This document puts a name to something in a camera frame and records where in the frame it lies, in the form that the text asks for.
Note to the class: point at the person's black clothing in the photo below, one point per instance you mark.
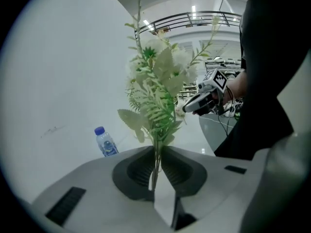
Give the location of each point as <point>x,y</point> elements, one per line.
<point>264,69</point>

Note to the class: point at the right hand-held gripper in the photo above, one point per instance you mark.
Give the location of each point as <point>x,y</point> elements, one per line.
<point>206,101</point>

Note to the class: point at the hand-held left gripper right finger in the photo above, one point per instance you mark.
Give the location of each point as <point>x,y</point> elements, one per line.
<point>192,178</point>

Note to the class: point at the cluttered workbench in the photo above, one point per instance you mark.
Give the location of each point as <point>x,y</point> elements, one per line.
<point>222,63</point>

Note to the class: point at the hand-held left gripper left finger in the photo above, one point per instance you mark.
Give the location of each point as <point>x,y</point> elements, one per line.
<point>124,178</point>

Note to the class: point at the dark metal balcony railing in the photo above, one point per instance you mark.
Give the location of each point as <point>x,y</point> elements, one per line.
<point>184,19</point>

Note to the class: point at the white and green flowers bunch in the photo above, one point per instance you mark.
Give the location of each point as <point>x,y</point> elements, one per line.
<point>160,98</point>

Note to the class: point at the person's right forearm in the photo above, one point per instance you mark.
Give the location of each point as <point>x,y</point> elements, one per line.
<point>236,86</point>

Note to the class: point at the small white flower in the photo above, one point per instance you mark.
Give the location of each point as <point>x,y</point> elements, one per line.
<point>181,110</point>

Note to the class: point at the clear blue-capped water bottle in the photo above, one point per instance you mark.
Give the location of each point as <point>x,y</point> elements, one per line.
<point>106,143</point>

